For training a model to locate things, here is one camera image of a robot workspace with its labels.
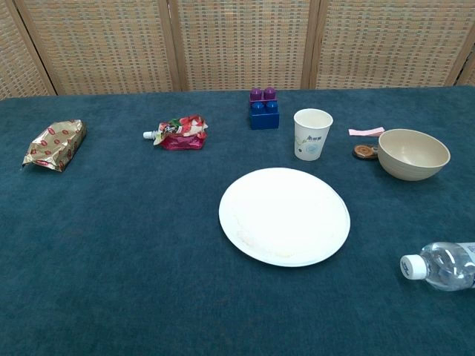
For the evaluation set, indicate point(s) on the white printed paper cup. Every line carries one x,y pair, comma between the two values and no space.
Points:
311,144

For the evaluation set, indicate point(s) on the purple toy building block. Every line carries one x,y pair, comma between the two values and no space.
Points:
259,95

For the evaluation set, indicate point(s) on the brown round correction tape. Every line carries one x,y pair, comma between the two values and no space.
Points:
363,151

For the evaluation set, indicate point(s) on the blue toy building block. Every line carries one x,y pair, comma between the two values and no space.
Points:
264,118

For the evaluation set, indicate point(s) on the beige cup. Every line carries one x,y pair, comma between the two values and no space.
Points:
412,167

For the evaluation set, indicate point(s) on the woven bamboo screen panel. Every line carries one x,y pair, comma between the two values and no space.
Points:
241,44
104,44
18,55
389,44
468,76

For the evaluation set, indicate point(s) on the cream wrapped snack packet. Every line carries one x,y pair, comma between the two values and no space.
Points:
55,144

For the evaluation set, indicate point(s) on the large white plate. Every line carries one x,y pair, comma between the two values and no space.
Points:
284,219

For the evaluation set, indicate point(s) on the blue carpet table cover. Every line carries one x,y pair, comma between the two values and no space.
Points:
111,241

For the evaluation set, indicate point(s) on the clear plastic water bottle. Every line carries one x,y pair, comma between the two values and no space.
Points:
445,267

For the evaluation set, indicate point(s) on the red spouted drink pouch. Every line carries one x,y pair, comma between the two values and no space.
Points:
182,135

